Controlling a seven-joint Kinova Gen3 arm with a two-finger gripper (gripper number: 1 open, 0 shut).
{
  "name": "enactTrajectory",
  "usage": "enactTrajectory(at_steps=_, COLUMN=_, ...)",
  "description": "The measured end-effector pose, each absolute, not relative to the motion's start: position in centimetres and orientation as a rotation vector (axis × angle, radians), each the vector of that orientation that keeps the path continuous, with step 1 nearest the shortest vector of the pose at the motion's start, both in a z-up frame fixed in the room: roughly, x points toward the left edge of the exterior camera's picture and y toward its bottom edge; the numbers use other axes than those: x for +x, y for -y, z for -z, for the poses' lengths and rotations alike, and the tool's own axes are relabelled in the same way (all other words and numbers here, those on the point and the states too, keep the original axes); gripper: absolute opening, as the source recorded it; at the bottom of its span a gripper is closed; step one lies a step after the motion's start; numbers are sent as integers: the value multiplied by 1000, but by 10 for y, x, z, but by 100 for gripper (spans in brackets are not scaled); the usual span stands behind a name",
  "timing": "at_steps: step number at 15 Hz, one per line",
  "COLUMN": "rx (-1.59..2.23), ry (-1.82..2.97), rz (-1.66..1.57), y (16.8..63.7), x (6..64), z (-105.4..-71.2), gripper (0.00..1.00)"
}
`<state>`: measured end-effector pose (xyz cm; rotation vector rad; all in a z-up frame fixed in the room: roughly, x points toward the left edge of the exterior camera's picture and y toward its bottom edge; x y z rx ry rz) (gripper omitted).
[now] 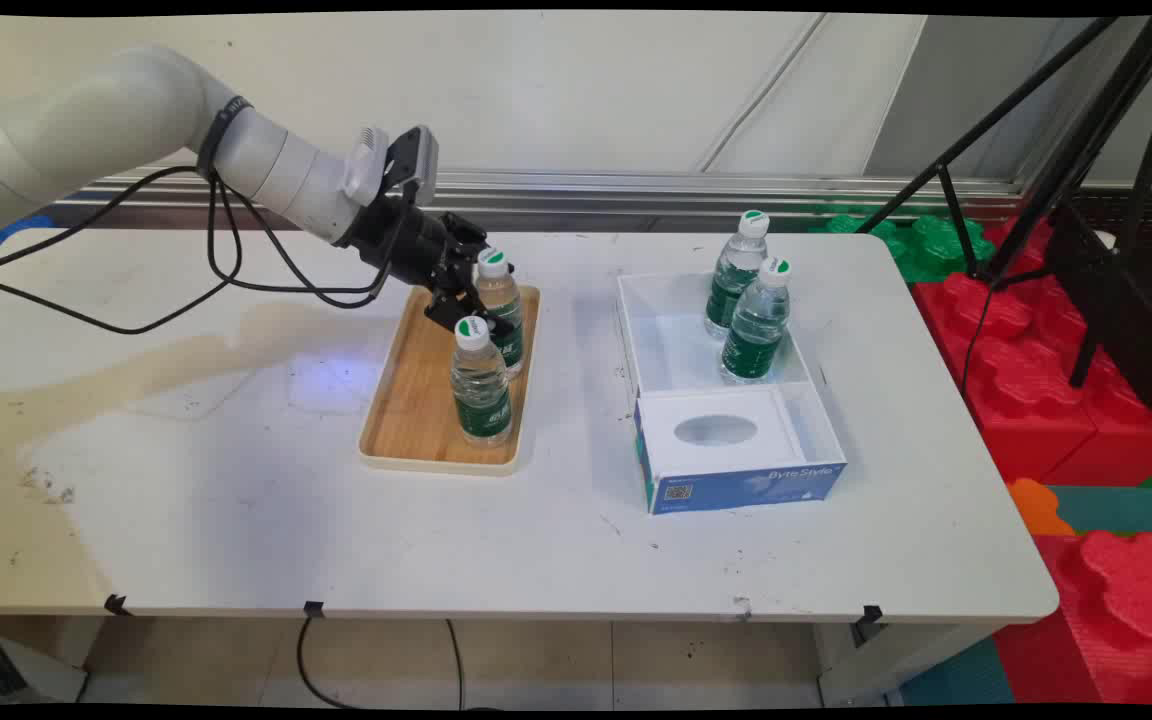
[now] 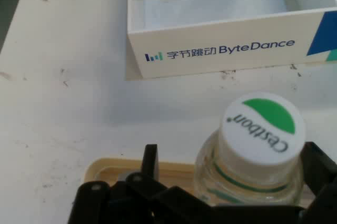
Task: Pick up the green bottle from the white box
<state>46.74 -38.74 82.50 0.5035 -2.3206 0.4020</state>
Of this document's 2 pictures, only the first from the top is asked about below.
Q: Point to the black tripod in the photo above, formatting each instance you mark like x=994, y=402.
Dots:
x=1086, y=138

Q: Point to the green foam block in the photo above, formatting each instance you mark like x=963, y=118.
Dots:
x=926, y=250

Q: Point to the large red foam block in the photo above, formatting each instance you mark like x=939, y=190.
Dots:
x=1026, y=400

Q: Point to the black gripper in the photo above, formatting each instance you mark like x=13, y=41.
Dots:
x=401, y=245

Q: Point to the green label water bottle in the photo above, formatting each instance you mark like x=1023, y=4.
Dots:
x=733, y=275
x=481, y=390
x=754, y=335
x=501, y=300

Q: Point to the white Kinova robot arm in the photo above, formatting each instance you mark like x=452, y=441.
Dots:
x=116, y=120

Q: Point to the aluminium wall rail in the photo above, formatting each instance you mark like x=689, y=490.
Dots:
x=636, y=185

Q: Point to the white table leg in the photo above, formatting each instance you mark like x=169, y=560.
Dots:
x=896, y=660

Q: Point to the wooden serving tray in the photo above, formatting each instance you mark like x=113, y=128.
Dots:
x=416, y=400

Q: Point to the orange foam piece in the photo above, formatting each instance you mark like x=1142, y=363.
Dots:
x=1036, y=505

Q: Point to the white and blue cardboard box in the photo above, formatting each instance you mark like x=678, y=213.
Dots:
x=736, y=490

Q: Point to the blue tape strip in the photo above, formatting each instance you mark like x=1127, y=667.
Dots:
x=6, y=242

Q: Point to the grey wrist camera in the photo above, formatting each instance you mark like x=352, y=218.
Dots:
x=418, y=160

